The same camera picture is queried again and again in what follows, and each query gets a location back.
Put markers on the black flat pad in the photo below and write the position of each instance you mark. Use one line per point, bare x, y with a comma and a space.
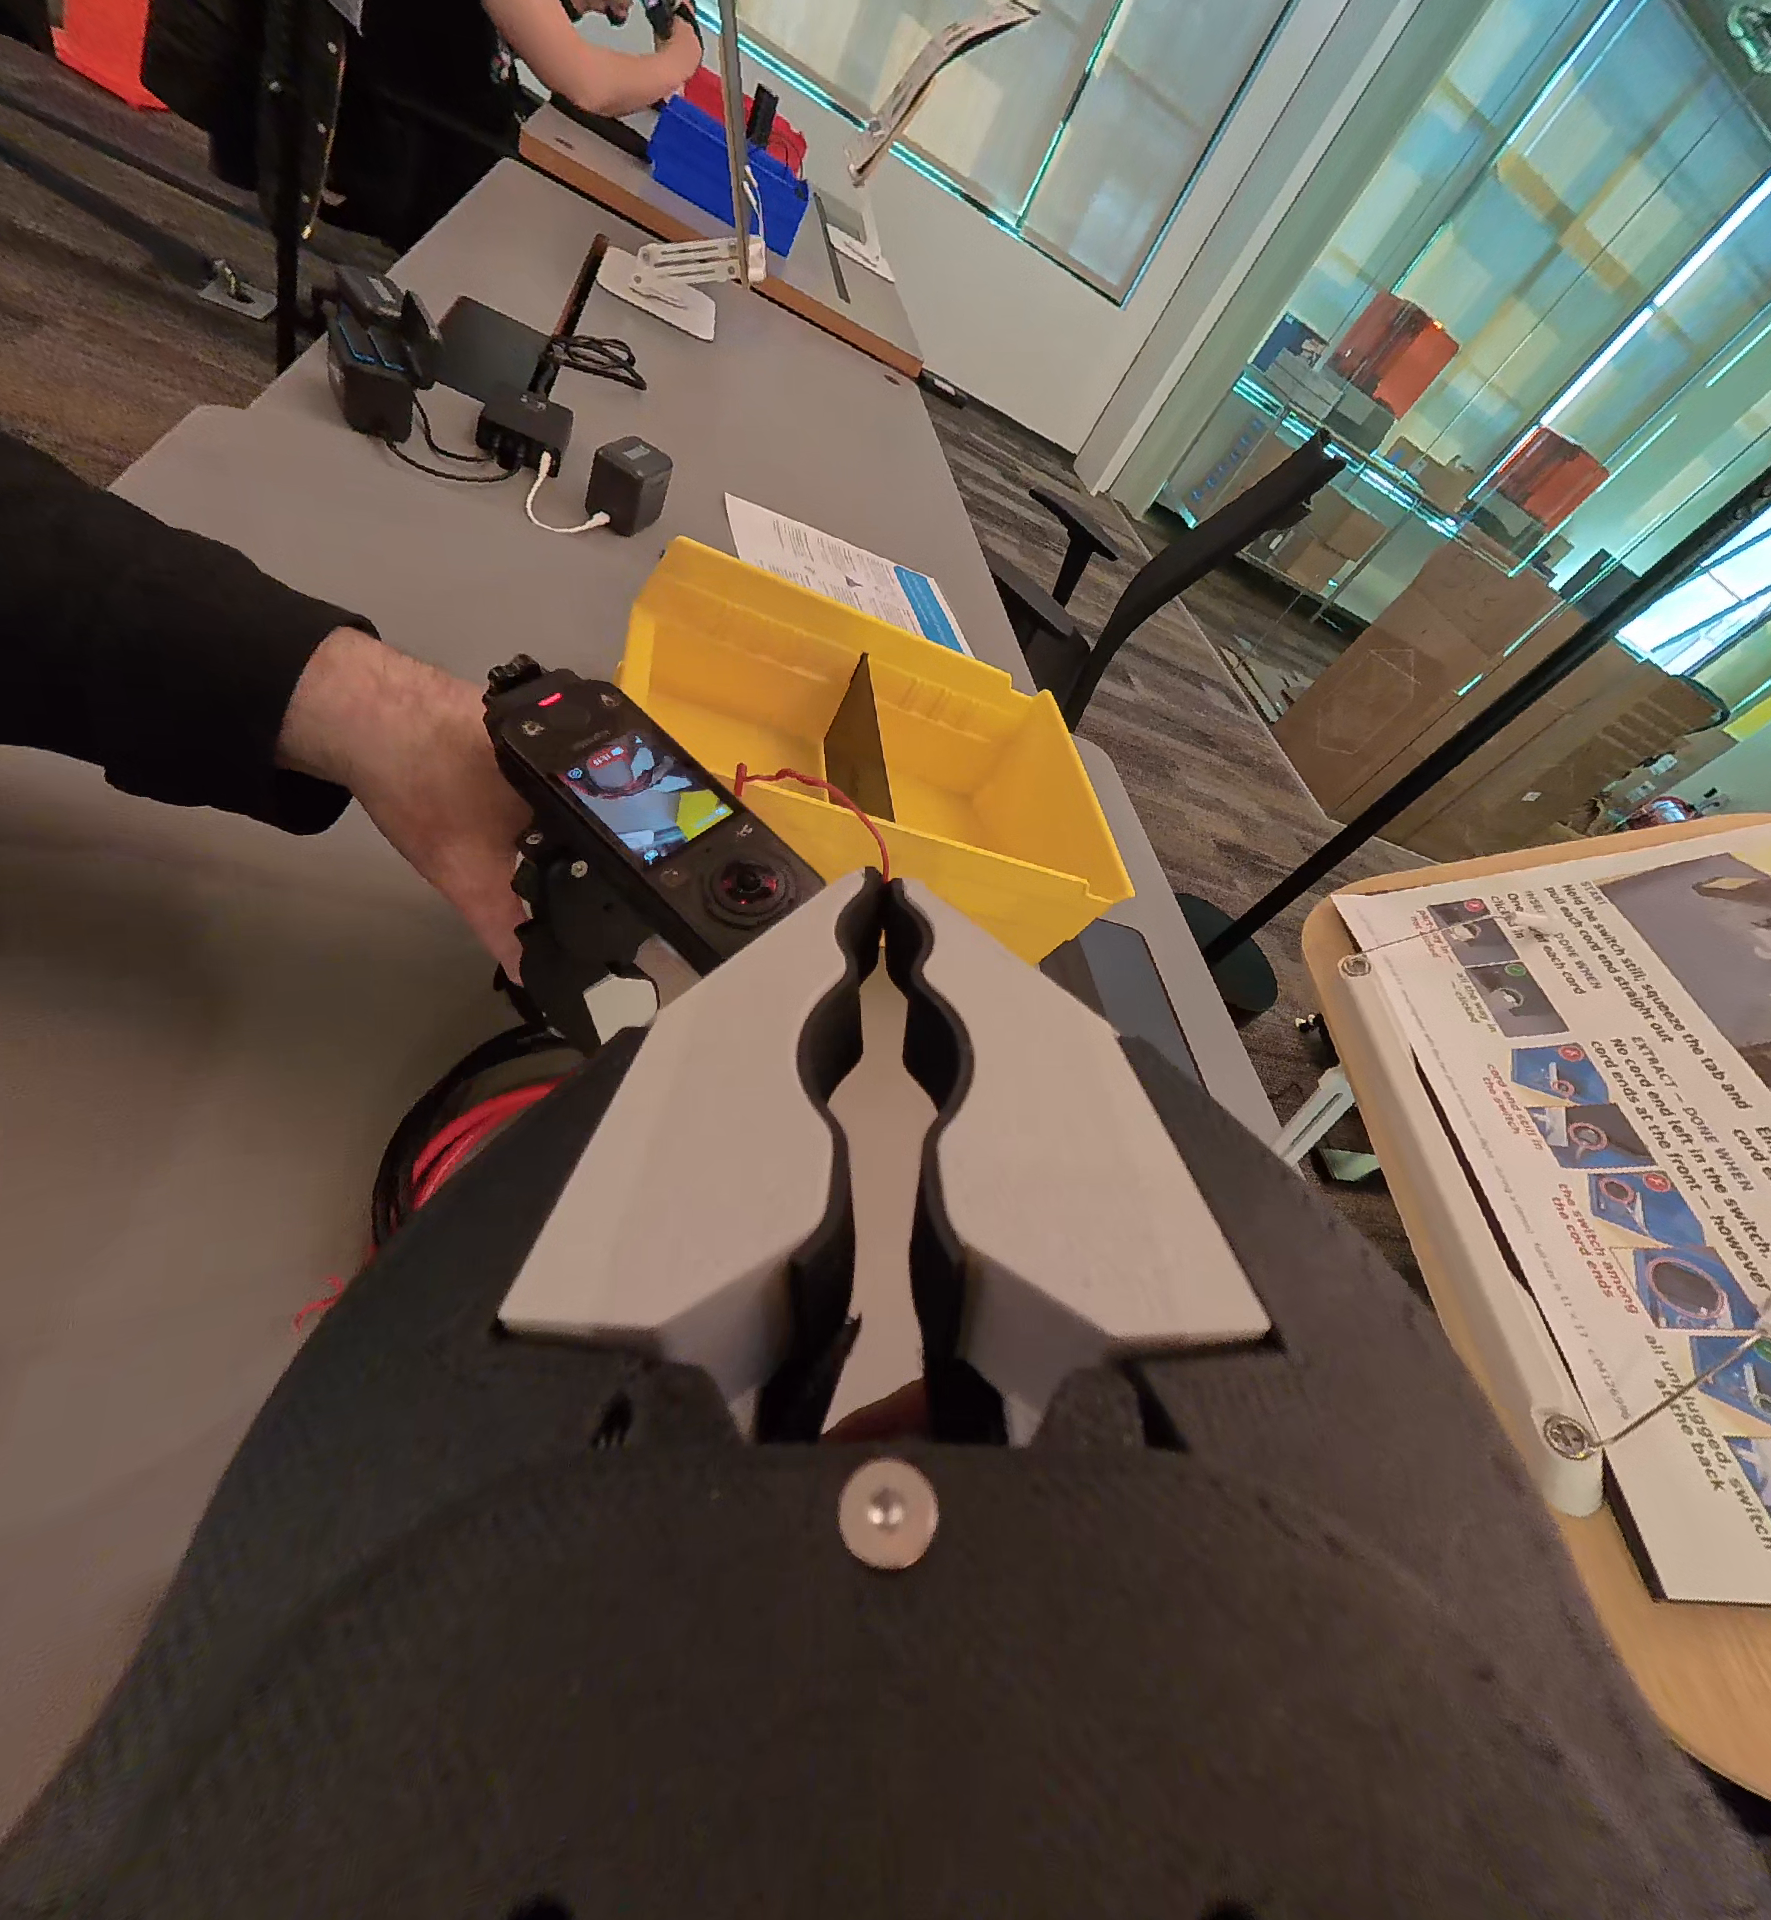
494, 344

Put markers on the red thread scrap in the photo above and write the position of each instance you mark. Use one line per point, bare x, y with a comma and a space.
837, 801

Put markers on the black stand pole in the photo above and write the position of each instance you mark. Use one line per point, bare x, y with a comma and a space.
1425, 782

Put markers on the red twist tie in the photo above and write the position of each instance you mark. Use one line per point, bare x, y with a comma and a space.
318, 1308

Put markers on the person's left forearm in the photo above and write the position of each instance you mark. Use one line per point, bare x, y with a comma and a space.
104, 630

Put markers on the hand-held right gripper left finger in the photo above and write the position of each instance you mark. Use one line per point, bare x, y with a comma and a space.
705, 1170

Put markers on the wooden edged table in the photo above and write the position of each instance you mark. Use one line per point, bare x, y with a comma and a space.
825, 323

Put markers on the wooden document board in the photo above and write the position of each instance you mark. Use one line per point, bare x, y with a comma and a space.
1725, 1695

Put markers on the person's left hand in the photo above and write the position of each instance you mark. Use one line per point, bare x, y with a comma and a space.
404, 750

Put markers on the black office chair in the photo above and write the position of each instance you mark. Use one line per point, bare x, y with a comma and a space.
1245, 502

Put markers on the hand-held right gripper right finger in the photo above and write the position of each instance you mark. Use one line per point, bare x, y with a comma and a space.
1095, 1170

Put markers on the small black device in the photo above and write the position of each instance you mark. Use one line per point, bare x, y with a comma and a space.
374, 383

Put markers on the grey cube charger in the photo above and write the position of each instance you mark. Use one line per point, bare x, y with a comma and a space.
627, 488

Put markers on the red plastic bin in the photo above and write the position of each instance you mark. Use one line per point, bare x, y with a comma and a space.
791, 146

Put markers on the white paper sheet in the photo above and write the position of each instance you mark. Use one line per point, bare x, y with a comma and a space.
825, 555

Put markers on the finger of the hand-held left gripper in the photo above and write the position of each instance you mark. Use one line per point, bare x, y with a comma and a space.
627, 1003

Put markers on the orange shelf box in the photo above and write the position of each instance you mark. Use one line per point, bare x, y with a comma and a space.
1395, 353
1545, 472

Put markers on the black usb hub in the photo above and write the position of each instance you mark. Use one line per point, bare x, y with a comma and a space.
524, 428

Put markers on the curved clear stand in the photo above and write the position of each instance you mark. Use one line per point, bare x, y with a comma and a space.
915, 75

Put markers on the yellow plastic bin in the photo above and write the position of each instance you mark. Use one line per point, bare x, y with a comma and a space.
735, 645

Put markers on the white document clamp plate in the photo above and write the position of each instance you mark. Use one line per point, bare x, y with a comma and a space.
1455, 1208

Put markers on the printed instruction sheet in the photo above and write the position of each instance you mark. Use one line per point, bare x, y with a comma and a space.
1649, 1125

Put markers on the orange traffic cone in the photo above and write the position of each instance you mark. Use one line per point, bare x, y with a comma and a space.
104, 44

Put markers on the stack of cardboard boxes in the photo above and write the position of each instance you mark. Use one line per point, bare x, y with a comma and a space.
1425, 675

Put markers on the small white desk stand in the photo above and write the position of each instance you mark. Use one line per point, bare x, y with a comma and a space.
659, 292

